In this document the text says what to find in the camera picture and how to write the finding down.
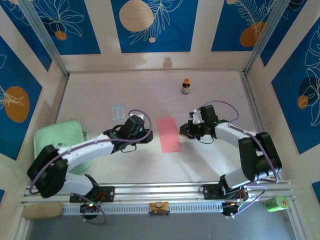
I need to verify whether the pink paper sheet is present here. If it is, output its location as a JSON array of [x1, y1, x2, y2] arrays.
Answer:
[[156, 116, 182, 154]]

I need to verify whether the clear plastic packet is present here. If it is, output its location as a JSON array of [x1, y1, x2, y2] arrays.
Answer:
[[111, 104, 126, 123]]

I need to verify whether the brown bottle orange cap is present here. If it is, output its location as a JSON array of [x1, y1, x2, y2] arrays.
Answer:
[[181, 78, 192, 95]]

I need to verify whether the yellow clamp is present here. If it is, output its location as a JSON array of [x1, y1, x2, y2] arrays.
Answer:
[[148, 201, 171, 216]]

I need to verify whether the mint green case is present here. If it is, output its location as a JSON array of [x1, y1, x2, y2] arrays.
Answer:
[[33, 119, 92, 175]]

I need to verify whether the green can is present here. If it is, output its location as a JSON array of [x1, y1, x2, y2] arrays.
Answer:
[[264, 196, 290, 213]]

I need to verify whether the beige foam block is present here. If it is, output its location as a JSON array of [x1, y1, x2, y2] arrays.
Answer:
[[22, 202, 63, 221]]

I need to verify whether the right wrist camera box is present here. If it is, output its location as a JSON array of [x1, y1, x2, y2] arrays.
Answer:
[[189, 109, 202, 125]]

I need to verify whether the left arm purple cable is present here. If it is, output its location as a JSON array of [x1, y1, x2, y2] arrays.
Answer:
[[29, 109, 153, 225]]

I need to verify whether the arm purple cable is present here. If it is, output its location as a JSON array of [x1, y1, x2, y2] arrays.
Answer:
[[197, 100, 281, 220], [29, 109, 153, 225]]

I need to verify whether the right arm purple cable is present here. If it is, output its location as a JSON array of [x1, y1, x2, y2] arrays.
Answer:
[[197, 100, 281, 220]]

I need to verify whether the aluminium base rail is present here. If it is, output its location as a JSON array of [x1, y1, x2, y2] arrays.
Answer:
[[21, 179, 297, 206]]

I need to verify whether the aluminium side rail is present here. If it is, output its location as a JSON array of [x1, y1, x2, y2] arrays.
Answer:
[[239, 71, 281, 181]]

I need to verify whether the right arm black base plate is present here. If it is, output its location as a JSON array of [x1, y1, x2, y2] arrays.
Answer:
[[203, 183, 248, 201]]

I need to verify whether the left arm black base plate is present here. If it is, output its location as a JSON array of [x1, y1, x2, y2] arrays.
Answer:
[[69, 186, 116, 203]]

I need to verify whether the slotted grey cable duct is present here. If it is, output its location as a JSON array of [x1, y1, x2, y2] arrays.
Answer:
[[61, 201, 224, 216]]

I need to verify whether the aluminium corner post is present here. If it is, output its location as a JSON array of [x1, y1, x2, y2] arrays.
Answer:
[[18, 0, 70, 77], [243, 0, 292, 76]]

